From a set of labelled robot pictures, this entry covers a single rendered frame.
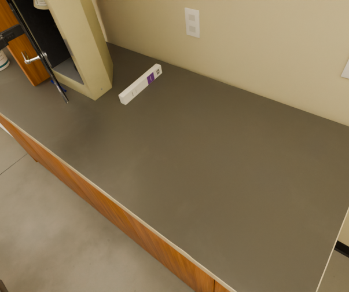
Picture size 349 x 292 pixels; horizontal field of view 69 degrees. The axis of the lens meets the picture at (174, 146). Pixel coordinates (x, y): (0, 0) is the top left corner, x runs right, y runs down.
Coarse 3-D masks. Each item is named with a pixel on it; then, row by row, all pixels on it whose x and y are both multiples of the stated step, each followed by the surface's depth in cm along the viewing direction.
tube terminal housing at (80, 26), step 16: (48, 0) 83; (64, 0) 87; (80, 0) 92; (64, 16) 89; (80, 16) 94; (96, 16) 113; (64, 32) 91; (80, 32) 96; (96, 32) 108; (80, 48) 99; (96, 48) 105; (80, 64) 102; (96, 64) 108; (112, 64) 131; (64, 80) 123; (96, 80) 112; (112, 80) 124; (96, 96) 115
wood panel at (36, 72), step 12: (0, 0) 103; (0, 12) 104; (12, 12) 108; (0, 24) 106; (12, 24) 110; (24, 36) 115; (12, 48) 113; (24, 48) 117; (24, 60) 120; (36, 60) 124; (24, 72) 124; (36, 72) 127; (36, 84) 129
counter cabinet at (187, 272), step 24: (0, 120) 171; (24, 144) 180; (48, 168) 189; (96, 192) 118; (120, 216) 121; (144, 240) 127; (168, 264) 130; (192, 264) 90; (192, 288) 135; (216, 288) 91
